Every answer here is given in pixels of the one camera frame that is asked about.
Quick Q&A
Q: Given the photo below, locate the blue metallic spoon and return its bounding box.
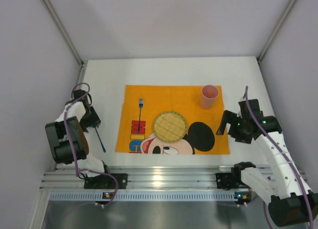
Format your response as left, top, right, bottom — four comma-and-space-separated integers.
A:
93, 125, 106, 153

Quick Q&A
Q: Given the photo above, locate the orange Mickey Mouse placemat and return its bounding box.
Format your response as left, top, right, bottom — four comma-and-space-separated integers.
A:
115, 85, 224, 153

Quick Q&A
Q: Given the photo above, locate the pink plastic cup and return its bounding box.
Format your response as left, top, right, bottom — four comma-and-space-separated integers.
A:
200, 85, 219, 109

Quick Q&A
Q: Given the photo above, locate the blue metallic fork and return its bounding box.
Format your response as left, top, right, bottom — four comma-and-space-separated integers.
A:
138, 98, 144, 134

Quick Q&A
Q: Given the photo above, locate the yellow round woven coaster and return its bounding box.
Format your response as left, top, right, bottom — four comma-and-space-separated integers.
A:
152, 111, 188, 143

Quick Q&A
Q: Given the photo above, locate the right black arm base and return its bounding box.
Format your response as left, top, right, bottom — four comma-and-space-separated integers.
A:
216, 162, 256, 191

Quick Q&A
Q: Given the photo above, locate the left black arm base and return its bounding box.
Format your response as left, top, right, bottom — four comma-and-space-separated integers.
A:
84, 173, 128, 189

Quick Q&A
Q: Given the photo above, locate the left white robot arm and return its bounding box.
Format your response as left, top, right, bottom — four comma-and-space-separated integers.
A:
45, 89, 107, 177

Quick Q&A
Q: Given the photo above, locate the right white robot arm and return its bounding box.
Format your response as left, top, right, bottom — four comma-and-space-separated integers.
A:
217, 99, 318, 228

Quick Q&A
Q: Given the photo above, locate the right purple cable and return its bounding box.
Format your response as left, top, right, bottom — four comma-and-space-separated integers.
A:
244, 85, 314, 229

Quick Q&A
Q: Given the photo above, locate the left aluminium frame post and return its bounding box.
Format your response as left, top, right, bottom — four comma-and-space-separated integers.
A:
36, 0, 86, 66

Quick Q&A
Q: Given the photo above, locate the aluminium frame post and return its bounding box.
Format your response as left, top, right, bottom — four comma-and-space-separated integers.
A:
36, 0, 86, 66
256, 0, 298, 64

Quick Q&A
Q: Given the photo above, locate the aluminium mounting rail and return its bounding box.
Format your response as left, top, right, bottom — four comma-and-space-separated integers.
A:
40, 166, 231, 191

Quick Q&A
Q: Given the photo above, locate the right aluminium frame post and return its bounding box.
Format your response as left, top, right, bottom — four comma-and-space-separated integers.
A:
256, 0, 298, 64

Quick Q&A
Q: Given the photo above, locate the perforated metal cable tray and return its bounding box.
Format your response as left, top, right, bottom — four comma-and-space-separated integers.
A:
50, 191, 249, 202

